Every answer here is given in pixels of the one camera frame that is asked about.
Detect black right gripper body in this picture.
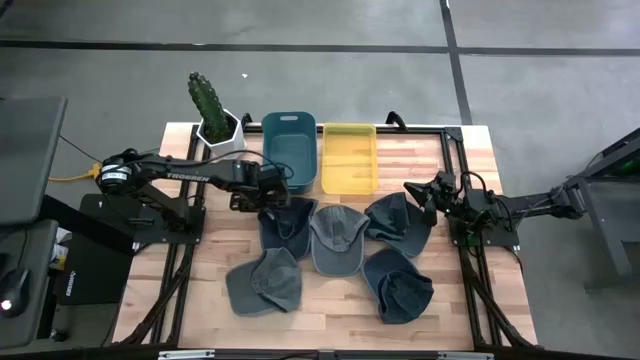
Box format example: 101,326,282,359
423,170,459,227

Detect white hexagonal plant pot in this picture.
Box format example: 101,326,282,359
195,108,248,161

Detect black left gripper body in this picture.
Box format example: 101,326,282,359
229,160,292,212

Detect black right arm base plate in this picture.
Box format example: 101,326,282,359
447,206,522,248

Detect black computer mouse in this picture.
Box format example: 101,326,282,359
0,267,32,319

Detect teal plastic bin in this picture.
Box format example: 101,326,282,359
260,110,320,196

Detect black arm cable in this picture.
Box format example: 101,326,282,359
458,170,517,222
124,146,297,182

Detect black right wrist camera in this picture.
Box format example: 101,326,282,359
433,172,457,194

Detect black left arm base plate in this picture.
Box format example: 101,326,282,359
79,193,208,247

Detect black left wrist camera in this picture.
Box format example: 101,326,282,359
259,164,291,189

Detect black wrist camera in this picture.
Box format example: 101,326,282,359
433,172,457,194
259,164,291,189

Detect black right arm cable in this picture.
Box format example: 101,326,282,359
458,170,517,222

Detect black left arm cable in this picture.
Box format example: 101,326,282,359
124,146,297,182

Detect grey side desk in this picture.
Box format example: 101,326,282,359
0,219,60,350

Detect light grey baseball cap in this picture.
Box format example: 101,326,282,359
309,204,372,278

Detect silver bracket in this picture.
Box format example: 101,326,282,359
438,350,494,360
158,349,217,360

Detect grey monitor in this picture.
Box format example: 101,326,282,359
0,95,69,228

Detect yellow floor cable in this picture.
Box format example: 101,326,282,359
47,163,104,183

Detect yellow plastic bin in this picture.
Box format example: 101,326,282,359
320,122,380,197

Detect black control box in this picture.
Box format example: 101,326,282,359
54,231,135,307

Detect mottled dark grey baseball cap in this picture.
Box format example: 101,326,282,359
224,246,304,318

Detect green cactus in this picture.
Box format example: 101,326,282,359
187,71,233,143

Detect black aluminium frame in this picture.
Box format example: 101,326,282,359
118,121,539,352

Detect dark metal stand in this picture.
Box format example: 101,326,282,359
564,126,640,292

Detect navy blue baseball cap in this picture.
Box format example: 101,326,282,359
360,247,436,326
256,195,320,262

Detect dark slate baseball cap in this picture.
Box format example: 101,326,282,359
364,191,437,259

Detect white and yellow packet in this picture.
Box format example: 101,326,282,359
49,226,72,272

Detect thin black floor cable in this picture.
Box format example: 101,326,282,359
58,133,104,165

